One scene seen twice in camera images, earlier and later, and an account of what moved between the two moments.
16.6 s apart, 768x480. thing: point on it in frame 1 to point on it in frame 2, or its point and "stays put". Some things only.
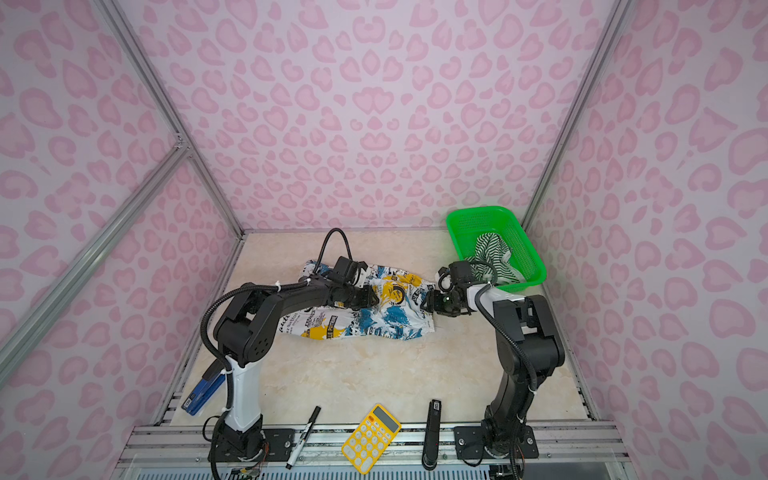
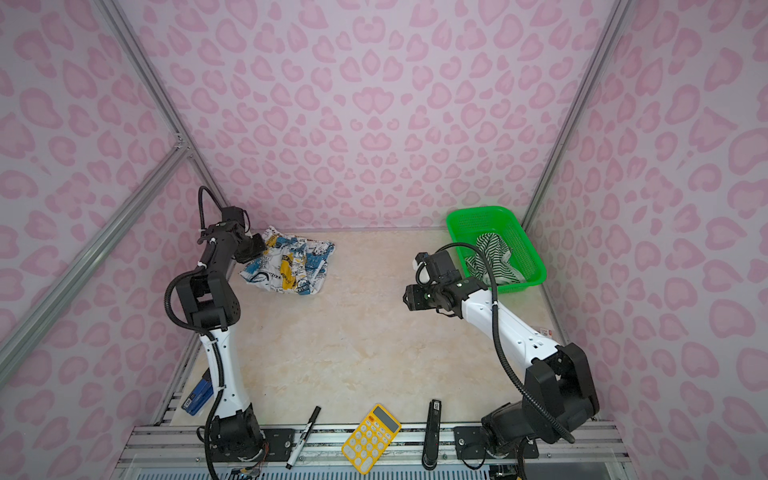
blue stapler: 211,380 stays put
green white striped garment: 492,261 stays put
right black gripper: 434,305 stays put
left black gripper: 367,299 to 260,247
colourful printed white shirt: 397,315 to 289,263
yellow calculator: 371,438 stays put
